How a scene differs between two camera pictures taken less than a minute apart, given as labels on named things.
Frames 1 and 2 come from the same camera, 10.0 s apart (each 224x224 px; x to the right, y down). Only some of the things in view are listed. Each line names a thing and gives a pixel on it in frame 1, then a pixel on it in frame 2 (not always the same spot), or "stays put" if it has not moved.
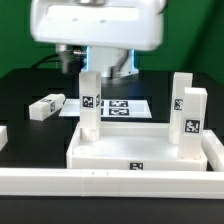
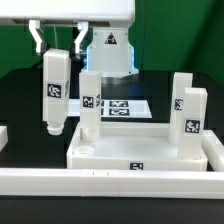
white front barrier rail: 122,183 stays put
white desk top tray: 131,146 stays put
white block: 193,123 stays put
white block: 46,106 → 56,86
